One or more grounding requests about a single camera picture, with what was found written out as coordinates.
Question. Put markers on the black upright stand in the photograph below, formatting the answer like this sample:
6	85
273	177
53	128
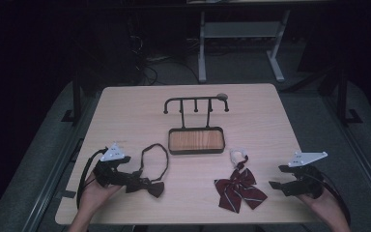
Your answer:
76	96
343	96

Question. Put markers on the white metal stand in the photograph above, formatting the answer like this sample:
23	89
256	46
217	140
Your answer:
238	29

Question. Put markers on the person's right hand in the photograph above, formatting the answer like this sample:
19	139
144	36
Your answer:
325	203

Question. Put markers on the person's left hand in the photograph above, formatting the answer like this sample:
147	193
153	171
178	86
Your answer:
93	193

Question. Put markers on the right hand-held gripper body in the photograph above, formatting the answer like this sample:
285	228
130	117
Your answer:
309	182

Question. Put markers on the black hook rack wooden base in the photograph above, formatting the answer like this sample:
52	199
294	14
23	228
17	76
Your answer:
195	140

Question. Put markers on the red striped bow tie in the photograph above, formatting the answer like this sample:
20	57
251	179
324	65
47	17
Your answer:
238	187

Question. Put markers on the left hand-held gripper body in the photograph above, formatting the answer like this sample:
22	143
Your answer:
109	174

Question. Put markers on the plain dark bow tie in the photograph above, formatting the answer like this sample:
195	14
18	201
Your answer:
154	189

